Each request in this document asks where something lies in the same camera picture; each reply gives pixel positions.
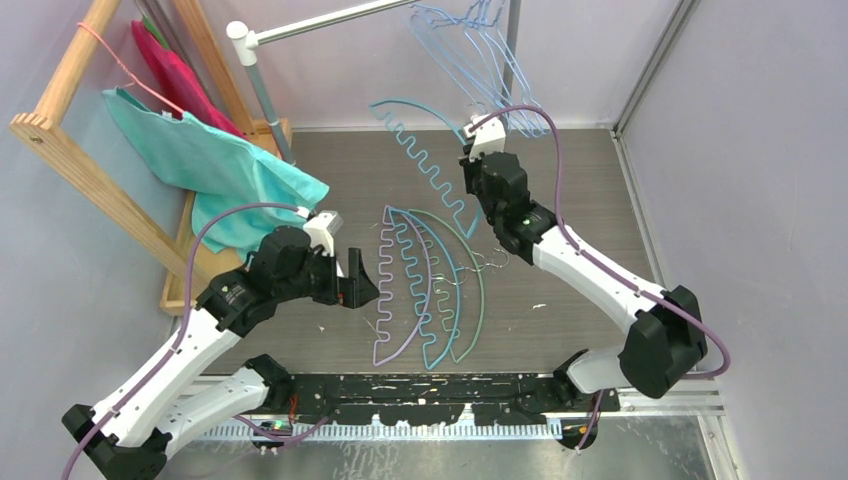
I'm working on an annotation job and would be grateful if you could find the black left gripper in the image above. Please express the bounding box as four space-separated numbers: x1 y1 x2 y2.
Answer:
275 242 378 309

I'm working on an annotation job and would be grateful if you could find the teal wavy plastic hanger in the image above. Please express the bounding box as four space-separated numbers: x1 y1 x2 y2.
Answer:
368 97 483 239

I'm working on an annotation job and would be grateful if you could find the light blue wire hanger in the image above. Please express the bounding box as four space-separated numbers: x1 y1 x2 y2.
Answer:
423 0 541 137
407 3 525 134
473 1 539 108

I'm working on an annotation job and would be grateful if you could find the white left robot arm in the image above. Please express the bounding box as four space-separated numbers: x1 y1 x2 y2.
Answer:
62 227 379 479

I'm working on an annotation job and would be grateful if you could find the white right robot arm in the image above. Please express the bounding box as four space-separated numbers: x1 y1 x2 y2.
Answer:
458 152 708 411

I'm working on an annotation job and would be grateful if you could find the purple wavy plastic hanger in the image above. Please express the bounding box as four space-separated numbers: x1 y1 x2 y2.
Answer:
372 205 432 367

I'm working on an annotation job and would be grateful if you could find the teal cloth garment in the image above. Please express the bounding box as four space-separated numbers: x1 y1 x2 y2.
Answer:
102 88 330 257

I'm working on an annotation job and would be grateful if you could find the magenta cloth garment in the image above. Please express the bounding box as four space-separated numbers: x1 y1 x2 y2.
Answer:
131 21 267 156

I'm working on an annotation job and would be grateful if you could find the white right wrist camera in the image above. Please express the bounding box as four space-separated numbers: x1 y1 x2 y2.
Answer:
462 115 506 163

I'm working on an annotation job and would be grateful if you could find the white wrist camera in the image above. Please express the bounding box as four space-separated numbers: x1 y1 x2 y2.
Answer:
302 210 343 256
462 115 506 163

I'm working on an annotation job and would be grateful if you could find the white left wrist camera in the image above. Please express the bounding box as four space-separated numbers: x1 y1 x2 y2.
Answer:
302 210 343 256

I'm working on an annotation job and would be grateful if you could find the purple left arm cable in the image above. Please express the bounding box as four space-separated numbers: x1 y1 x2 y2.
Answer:
60 203 313 480

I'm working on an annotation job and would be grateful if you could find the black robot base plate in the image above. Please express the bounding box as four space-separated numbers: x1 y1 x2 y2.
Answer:
253 373 621 449

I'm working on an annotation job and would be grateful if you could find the wooden clothes rack frame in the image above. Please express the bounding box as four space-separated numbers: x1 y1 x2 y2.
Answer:
9 0 294 317

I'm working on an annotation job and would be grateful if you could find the metal hanger rail stand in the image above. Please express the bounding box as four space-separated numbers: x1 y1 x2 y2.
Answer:
225 0 535 289

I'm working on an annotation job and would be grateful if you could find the pink elastic cord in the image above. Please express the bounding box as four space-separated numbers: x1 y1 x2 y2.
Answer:
76 21 184 119

